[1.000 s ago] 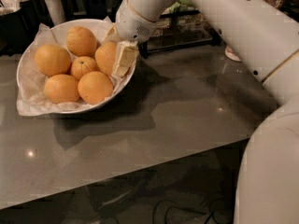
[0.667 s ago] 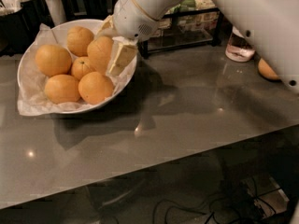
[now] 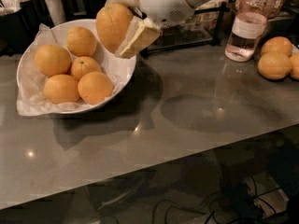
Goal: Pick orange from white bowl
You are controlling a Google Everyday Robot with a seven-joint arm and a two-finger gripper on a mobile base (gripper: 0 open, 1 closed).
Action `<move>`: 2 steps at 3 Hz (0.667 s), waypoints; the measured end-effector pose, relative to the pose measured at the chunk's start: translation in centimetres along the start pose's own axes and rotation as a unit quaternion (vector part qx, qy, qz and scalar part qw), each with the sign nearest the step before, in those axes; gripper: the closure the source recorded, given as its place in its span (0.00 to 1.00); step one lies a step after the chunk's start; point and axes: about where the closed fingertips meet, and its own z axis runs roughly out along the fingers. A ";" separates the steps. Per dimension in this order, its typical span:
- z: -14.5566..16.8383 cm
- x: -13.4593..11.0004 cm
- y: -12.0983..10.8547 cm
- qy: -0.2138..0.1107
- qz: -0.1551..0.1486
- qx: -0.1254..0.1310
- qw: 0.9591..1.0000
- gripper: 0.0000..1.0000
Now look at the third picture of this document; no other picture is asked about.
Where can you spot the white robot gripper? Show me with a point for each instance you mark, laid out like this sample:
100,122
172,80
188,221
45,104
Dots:
162,4

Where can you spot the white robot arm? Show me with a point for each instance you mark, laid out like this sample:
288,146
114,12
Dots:
159,14

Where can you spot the orange at bowl back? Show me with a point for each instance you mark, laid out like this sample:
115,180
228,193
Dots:
80,41

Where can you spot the small centre orange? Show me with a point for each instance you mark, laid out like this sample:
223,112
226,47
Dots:
84,65

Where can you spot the white ceramic bowl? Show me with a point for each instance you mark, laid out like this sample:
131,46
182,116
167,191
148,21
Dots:
66,70

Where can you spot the white paper bowl liner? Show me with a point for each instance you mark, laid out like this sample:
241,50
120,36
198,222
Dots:
31,99

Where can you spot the white cup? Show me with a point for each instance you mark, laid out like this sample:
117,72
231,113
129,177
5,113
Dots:
56,10

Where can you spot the black container with packets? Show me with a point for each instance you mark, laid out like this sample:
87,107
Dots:
18,25

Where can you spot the clear plastic water bottle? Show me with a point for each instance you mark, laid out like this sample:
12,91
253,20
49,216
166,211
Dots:
249,24

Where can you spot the orange on table front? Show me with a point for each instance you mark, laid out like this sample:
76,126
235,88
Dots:
274,65

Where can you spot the black wire tea rack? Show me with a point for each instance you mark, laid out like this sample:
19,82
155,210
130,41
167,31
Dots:
201,28

